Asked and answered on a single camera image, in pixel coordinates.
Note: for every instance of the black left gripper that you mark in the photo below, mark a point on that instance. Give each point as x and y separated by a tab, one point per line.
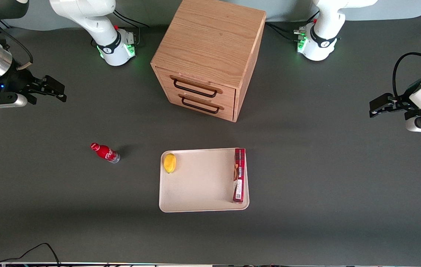
403	99

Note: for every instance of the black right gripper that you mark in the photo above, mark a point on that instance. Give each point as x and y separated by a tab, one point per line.
17	81

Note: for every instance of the red coke bottle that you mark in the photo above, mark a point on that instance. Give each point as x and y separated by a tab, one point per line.
105	152

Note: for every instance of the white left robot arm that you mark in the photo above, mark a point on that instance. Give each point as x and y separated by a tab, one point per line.
323	33

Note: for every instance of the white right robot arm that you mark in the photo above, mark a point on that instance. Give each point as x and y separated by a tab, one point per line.
95	22

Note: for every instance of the beige plastic tray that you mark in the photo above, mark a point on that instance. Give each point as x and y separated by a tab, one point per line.
203	185

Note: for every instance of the yellow lemon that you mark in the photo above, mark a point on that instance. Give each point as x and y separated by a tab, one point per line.
169	163

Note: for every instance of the red snack box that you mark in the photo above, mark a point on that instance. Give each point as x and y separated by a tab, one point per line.
239	174

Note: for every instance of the wooden drawer cabinet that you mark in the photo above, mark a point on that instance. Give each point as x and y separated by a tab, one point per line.
214	40

